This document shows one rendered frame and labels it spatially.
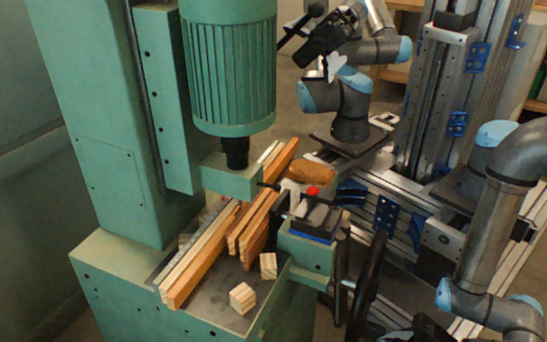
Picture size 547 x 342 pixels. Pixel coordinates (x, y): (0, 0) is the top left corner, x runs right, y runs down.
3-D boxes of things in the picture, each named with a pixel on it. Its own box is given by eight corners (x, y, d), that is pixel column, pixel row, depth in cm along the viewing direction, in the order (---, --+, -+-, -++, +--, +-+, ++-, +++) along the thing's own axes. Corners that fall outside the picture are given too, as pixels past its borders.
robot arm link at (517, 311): (495, 280, 93) (491, 318, 85) (550, 299, 89) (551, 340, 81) (484, 302, 98) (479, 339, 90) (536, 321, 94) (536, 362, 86)
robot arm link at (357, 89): (374, 116, 145) (380, 80, 137) (338, 118, 143) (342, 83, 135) (363, 100, 155) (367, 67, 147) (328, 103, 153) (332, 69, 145)
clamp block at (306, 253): (329, 280, 92) (333, 251, 87) (275, 260, 97) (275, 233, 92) (347, 237, 103) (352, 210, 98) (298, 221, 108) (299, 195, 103)
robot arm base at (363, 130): (345, 118, 164) (348, 97, 158) (377, 132, 155) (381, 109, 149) (322, 132, 155) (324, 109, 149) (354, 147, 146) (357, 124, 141)
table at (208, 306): (289, 377, 77) (290, 360, 74) (159, 318, 88) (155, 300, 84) (368, 194, 122) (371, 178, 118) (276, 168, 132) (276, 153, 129)
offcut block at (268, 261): (259, 264, 92) (259, 253, 90) (274, 263, 92) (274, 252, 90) (261, 280, 88) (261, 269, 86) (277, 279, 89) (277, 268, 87)
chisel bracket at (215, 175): (250, 208, 95) (249, 179, 90) (200, 193, 99) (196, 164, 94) (265, 190, 100) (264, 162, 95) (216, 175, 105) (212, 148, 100)
